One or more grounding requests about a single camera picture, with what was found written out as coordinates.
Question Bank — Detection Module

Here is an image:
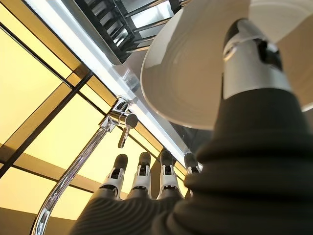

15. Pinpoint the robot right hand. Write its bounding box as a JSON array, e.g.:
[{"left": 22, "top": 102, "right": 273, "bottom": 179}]
[{"left": 69, "top": 18, "right": 313, "bottom": 235}]

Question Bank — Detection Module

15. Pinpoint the cream ceramic plate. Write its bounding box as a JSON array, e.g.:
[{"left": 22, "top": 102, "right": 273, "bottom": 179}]
[{"left": 140, "top": 0, "right": 313, "bottom": 130}]

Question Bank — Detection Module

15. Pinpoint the chrome gooseneck kitchen faucet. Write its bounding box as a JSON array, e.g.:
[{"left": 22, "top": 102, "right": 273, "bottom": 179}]
[{"left": 30, "top": 96, "right": 139, "bottom": 235}]

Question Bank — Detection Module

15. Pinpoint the black dish drying rack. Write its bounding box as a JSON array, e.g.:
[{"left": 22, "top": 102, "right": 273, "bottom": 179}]
[{"left": 74, "top": 0, "right": 191, "bottom": 63}]

